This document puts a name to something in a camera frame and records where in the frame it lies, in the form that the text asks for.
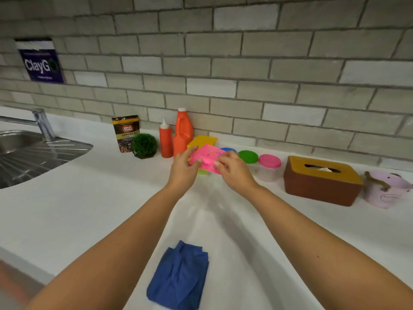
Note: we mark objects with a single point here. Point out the person's right forearm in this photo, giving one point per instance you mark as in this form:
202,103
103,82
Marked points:
329,251

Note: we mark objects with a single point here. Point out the white countertop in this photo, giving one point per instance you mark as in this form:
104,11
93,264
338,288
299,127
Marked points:
80,196

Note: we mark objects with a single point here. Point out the person's right hand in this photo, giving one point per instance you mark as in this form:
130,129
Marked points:
237,174

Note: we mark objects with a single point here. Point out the steel faucet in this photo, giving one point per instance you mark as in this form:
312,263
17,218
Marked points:
45,125

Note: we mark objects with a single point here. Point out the pink metal bucket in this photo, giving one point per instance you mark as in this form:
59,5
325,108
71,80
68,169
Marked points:
387,193

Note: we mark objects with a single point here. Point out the blue wall sign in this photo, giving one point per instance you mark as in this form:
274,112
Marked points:
42,66

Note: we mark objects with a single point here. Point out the clear jar with green lid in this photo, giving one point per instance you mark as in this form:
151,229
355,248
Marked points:
248,156

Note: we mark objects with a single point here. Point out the red squeeze bottle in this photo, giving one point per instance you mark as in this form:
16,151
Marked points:
166,142

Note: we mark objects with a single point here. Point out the person's left hand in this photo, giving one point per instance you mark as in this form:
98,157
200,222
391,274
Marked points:
182,174

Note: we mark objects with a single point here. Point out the black coffee granules pouch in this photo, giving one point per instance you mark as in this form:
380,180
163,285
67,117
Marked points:
126,132

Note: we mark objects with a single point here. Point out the clear jar with pink lid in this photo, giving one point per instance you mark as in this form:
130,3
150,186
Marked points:
269,161

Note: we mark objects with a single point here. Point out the person's left forearm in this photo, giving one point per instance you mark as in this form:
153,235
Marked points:
106,255

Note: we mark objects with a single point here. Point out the yellow mini drawer organizer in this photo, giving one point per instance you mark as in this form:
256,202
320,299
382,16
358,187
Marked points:
201,141

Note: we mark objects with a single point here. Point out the blue cloth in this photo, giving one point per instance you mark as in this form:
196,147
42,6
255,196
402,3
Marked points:
177,277

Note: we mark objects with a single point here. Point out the green plant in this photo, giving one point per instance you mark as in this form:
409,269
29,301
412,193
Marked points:
144,145

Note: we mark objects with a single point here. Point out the brown tissue box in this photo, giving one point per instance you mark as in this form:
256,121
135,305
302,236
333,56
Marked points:
322,190

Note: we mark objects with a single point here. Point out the clear jar with blue lid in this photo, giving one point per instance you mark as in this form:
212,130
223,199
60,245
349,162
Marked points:
228,149

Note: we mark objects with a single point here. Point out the orange plastic jug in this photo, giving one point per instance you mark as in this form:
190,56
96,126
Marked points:
184,129

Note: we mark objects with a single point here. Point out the orange cabinet front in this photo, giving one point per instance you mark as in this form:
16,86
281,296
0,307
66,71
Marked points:
16,287

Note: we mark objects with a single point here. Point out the steel sink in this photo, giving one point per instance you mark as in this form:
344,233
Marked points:
32,158

